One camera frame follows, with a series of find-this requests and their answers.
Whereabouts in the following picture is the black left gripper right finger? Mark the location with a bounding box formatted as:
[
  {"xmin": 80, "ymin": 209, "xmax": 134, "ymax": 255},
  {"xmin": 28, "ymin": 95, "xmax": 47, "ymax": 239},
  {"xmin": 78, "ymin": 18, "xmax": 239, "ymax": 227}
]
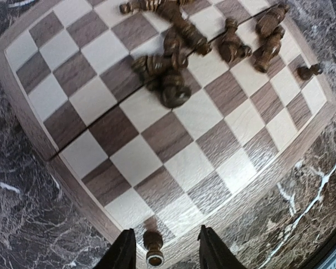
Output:
[{"xmin": 198, "ymin": 225, "xmax": 246, "ymax": 269}]

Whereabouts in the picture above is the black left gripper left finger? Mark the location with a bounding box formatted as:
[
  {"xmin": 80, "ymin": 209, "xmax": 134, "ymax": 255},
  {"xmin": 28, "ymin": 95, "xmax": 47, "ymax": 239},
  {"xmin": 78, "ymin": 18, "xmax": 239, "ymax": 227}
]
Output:
[{"xmin": 94, "ymin": 229, "xmax": 137, "ymax": 269}]

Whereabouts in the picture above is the dark wooden pawn piece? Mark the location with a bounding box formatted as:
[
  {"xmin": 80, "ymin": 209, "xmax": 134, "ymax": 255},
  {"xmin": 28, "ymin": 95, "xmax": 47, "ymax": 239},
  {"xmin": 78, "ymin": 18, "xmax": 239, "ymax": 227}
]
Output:
[{"xmin": 143, "ymin": 230, "xmax": 164, "ymax": 267}]

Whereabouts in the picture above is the wooden chess board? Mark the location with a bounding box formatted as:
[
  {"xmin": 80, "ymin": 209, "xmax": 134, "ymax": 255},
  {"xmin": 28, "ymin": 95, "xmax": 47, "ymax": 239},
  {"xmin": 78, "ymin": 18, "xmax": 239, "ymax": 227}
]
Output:
[{"xmin": 0, "ymin": 1, "xmax": 336, "ymax": 252}]

